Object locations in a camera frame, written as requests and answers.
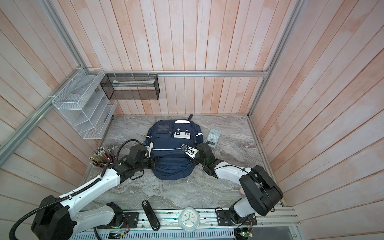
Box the grey calculator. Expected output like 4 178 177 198
206 129 221 149

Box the navy blue student backpack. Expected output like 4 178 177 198
146 115 204 180

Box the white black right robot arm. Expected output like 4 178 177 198
182 143 284 224

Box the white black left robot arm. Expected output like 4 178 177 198
9 142 158 240

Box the bundle of pencils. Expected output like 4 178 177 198
90 146 117 169

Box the white round clock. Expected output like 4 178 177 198
178 207 200 233

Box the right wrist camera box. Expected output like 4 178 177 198
181 144 199 159

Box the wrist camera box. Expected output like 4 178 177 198
181 144 199 159
143 141 154 150

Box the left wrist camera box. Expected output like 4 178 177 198
143 141 154 150

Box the black wire mesh basket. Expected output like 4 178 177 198
100 73 160 101

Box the white wire mesh shelf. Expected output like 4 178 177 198
52 68 117 140

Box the aluminium frame rail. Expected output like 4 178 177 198
103 70 269 78

